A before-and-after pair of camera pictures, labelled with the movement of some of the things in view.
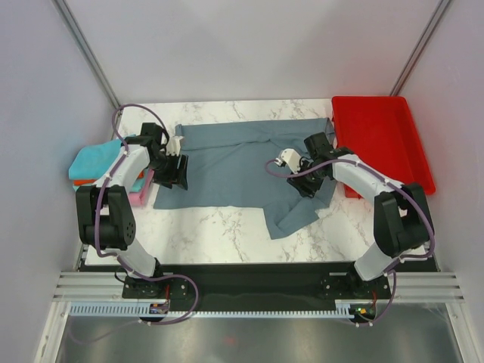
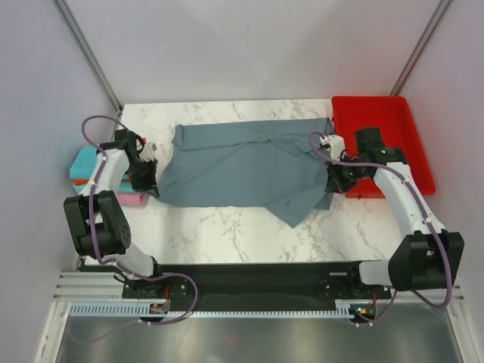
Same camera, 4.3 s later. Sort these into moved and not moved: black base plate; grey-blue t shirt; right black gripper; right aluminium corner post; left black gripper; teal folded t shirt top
Moved: left black gripper; right black gripper
Not moved: black base plate; grey-blue t shirt; right aluminium corner post; teal folded t shirt top
